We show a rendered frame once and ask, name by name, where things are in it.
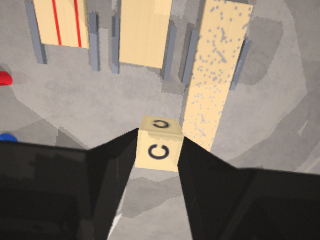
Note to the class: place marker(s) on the pale yellow speckled strip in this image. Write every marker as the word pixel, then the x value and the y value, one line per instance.
pixel 223 27

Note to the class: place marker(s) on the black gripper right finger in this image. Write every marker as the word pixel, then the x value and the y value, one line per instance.
pixel 217 195

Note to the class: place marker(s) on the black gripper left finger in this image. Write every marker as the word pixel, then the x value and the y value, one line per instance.
pixel 96 177

